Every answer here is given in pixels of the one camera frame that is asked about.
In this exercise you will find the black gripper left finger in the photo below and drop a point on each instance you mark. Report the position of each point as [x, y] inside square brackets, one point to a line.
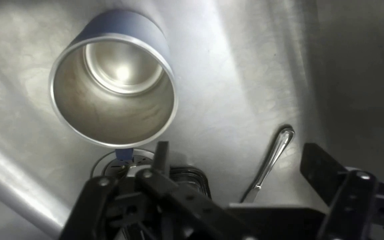
[105, 206]

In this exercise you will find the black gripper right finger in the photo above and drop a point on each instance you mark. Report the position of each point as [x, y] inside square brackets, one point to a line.
[355, 198]

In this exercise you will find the blue steel mug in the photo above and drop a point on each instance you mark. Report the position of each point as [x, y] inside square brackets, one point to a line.
[113, 84]

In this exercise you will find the steel spoon in sink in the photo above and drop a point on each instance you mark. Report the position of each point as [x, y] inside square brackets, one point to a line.
[277, 146]

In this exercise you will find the stainless steel sink basin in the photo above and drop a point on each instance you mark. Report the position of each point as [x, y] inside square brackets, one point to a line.
[244, 68]

